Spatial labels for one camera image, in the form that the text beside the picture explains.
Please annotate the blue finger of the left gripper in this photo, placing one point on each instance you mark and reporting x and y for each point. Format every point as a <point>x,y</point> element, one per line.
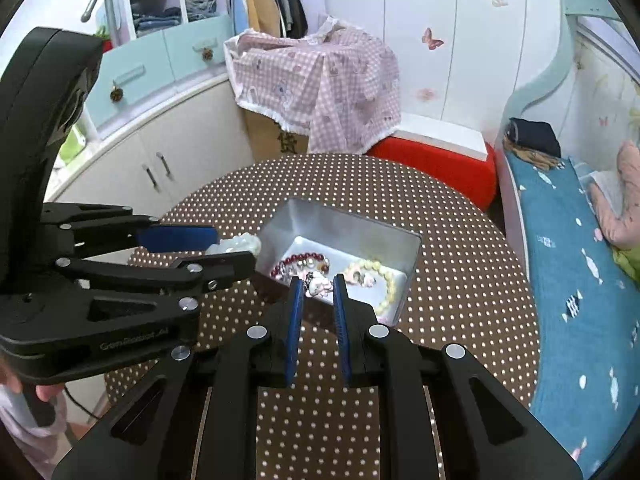
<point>101,236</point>

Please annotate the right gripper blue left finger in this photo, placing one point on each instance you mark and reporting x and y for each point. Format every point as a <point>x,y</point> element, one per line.
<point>193,415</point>

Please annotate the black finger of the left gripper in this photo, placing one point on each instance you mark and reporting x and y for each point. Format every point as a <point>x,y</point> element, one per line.
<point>194,274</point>

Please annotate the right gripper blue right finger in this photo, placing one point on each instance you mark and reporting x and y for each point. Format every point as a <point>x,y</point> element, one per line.
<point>442,413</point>

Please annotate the white jade pendant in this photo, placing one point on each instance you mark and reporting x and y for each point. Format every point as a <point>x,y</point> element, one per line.
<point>245,242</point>

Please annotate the pink charm keychain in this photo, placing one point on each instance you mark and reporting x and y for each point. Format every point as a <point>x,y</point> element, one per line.
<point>362,278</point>

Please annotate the white flower charm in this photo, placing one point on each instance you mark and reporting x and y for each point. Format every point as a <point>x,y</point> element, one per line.
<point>317,285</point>

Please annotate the person left hand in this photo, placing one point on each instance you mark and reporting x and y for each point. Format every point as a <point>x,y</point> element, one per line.
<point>9,379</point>

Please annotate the grey metal tin box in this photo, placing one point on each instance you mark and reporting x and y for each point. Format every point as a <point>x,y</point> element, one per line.
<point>347,242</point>

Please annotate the brown polka dot tablecloth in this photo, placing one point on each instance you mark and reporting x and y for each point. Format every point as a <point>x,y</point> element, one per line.
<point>468,287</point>

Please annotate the cardboard box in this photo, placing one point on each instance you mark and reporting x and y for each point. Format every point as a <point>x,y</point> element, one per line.
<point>269,141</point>

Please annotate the teal drawer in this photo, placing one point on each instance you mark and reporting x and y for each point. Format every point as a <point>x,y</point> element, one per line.
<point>198,45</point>
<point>129,74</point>

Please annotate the red storage box white lid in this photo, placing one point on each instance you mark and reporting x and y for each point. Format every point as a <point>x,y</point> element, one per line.
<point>456,155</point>

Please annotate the blue patterned mattress sheet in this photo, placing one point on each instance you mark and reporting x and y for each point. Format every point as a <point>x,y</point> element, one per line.
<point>588,317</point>

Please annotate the pink checkered cloth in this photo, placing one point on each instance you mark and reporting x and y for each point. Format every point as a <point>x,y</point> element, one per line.
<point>339,87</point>

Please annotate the hanging clothes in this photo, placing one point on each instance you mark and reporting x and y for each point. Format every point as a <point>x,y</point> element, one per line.
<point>278,18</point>

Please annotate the folded black clothes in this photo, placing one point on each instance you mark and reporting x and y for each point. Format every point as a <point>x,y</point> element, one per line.
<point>538,136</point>

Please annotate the pink green plush toy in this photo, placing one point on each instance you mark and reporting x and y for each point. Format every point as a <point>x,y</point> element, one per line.
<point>615,197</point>

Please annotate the teal bunk bed frame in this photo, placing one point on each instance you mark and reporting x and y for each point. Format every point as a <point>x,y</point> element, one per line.
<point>548,47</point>

